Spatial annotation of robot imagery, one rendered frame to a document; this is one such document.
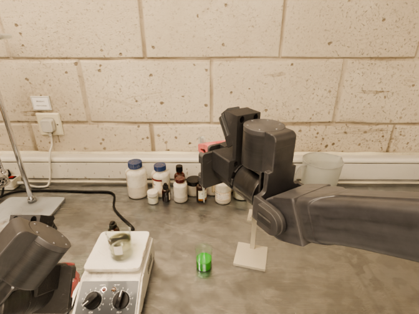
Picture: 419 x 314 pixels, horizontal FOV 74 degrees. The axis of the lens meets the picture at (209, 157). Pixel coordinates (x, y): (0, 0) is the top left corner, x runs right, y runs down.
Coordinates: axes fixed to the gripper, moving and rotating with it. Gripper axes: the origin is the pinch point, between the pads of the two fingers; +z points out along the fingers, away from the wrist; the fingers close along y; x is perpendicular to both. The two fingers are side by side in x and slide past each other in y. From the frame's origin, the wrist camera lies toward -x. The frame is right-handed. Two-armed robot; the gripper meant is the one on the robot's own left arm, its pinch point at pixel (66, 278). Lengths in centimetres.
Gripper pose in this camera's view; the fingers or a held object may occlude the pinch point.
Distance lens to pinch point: 60.0
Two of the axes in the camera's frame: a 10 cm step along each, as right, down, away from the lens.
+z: 0.1, 2.6, 9.7
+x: 0.0, 9.7, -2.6
